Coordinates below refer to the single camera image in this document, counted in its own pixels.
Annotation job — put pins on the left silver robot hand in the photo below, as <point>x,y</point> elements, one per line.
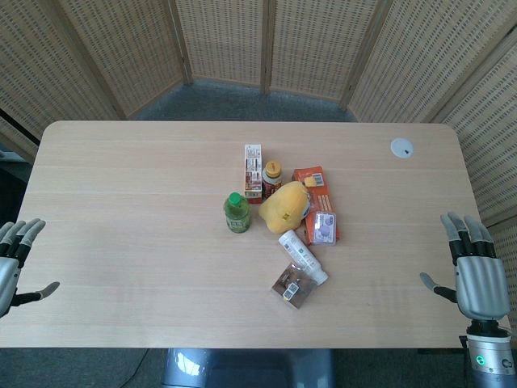
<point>9,266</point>

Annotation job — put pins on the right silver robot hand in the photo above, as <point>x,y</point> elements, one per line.
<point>480,283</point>

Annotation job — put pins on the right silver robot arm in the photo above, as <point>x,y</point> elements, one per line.
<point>490,353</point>

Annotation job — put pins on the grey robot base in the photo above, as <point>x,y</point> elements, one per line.
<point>246,368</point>

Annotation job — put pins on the green tea bottle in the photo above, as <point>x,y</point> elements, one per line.
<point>236,213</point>

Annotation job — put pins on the small purple packet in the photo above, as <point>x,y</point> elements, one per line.
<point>323,227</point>

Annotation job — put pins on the white tube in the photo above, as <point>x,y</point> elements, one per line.
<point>303,255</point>

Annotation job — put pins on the clear plastic brown box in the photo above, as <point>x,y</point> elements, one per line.
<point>292,288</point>

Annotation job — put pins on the orange flat box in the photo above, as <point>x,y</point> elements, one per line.
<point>317,188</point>

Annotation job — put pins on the yellow snack bag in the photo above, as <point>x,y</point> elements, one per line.
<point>282,208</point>

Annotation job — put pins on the brown jar yellow lid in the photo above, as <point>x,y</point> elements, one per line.
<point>271,180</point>

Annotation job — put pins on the white red carton box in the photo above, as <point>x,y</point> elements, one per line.
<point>253,171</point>

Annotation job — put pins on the woven bamboo folding screen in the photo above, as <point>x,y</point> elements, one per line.
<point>258,52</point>

